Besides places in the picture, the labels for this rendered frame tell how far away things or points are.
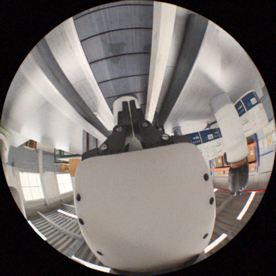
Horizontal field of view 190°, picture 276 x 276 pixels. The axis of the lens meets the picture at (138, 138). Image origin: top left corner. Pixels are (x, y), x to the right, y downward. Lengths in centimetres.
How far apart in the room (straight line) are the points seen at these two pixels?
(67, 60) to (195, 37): 21
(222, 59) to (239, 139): 18
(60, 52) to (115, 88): 14
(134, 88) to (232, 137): 26
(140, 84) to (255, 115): 41
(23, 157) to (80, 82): 554
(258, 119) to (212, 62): 30
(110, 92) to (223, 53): 22
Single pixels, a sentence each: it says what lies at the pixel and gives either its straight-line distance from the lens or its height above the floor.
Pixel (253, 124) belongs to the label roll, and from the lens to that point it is 42.
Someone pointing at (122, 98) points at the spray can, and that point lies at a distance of 16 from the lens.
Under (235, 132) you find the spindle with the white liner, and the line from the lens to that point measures 27.
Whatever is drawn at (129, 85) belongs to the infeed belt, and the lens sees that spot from 15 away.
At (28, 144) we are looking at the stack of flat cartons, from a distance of 414.
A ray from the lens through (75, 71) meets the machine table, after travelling 20.
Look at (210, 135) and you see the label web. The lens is 49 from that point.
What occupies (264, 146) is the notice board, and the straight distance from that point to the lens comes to 435.
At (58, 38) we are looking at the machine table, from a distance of 19.
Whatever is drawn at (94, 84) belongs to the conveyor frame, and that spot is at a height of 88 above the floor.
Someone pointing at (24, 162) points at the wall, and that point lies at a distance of 569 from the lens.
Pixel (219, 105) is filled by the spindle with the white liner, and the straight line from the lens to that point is 29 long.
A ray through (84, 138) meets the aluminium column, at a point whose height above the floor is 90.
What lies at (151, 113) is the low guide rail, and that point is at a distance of 17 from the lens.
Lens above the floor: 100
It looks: 16 degrees down
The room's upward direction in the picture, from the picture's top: 170 degrees clockwise
